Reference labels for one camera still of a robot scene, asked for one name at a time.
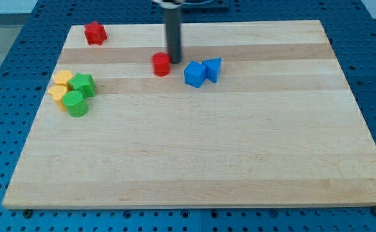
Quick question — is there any red star block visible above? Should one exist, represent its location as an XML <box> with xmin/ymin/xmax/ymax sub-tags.
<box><xmin>84</xmin><ymin>21</ymin><xmax>108</xmax><ymax>45</ymax></box>

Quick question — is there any wooden board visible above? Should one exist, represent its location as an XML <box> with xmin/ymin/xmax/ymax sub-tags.
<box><xmin>3</xmin><ymin>20</ymin><xmax>376</xmax><ymax>209</ymax></box>

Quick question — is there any yellow heart block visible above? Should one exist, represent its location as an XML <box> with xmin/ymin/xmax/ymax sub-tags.
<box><xmin>48</xmin><ymin>85</ymin><xmax>68</xmax><ymax>111</ymax></box>

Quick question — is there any blue cube block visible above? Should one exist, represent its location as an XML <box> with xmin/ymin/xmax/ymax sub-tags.
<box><xmin>184</xmin><ymin>61</ymin><xmax>206</xmax><ymax>88</ymax></box>

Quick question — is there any green cylinder block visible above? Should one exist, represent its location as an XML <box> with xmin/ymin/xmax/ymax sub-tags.
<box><xmin>62</xmin><ymin>90</ymin><xmax>89</xmax><ymax>117</ymax></box>

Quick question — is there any green star block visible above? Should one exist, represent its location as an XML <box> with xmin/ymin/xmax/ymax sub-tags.
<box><xmin>68</xmin><ymin>73</ymin><xmax>96</xmax><ymax>98</ymax></box>

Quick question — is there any blue triangle block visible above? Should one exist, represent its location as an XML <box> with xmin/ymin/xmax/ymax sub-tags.
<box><xmin>202</xmin><ymin>57</ymin><xmax>222</xmax><ymax>83</ymax></box>

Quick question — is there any red cylinder block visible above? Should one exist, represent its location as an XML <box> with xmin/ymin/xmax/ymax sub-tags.
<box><xmin>151</xmin><ymin>52</ymin><xmax>170</xmax><ymax>77</ymax></box>

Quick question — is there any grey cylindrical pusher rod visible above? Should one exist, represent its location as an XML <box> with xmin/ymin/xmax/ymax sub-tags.
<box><xmin>162</xmin><ymin>7</ymin><xmax>182</xmax><ymax>64</ymax></box>

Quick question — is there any yellow pentagon block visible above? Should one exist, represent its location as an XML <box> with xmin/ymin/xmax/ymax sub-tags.
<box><xmin>53</xmin><ymin>70</ymin><xmax>73</xmax><ymax>90</ymax></box>

